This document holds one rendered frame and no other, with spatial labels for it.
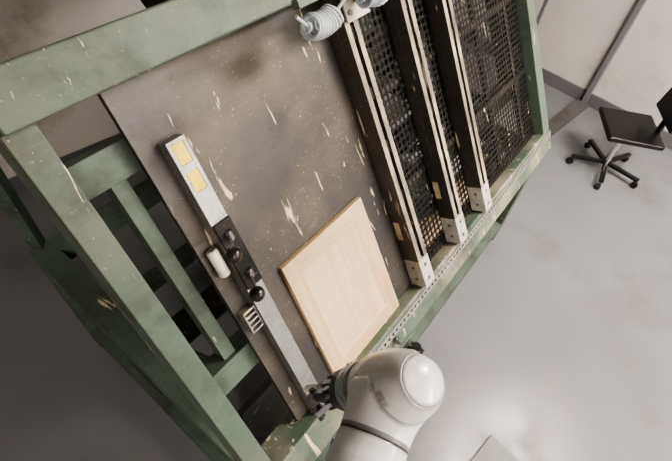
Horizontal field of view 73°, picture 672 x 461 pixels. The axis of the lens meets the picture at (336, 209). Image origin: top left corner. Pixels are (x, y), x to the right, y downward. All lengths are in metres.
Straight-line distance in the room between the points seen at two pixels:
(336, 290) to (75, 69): 0.95
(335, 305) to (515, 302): 1.75
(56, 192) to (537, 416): 2.44
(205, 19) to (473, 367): 2.25
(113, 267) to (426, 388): 0.66
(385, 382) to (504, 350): 2.23
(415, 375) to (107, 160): 0.77
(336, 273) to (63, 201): 0.82
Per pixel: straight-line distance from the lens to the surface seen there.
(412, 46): 1.61
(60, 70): 0.93
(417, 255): 1.69
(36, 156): 0.96
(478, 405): 2.68
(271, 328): 1.30
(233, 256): 1.02
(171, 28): 1.02
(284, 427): 1.58
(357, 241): 1.50
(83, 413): 2.70
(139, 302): 1.07
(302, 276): 1.35
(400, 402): 0.65
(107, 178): 1.09
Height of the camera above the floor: 2.39
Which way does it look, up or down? 49 degrees down
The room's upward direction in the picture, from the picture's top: 7 degrees clockwise
